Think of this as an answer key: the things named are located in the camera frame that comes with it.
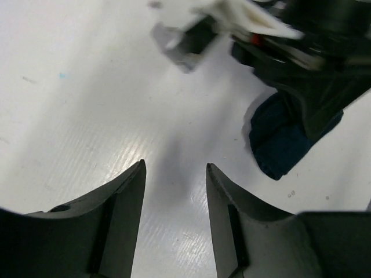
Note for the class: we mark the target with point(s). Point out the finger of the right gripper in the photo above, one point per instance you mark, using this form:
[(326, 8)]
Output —
[(320, 95)]

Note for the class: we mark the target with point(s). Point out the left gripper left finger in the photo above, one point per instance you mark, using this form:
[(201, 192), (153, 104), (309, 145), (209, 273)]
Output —
[(94, 235)]

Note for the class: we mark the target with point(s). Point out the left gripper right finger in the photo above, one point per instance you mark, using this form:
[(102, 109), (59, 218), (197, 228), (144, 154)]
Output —
[(252, 238)]

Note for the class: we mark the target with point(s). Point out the navy blue sock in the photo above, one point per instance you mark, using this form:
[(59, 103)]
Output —
[(278, 142)]

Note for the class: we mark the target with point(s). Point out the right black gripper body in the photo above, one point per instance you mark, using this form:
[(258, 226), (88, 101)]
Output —
[(316, 35)]

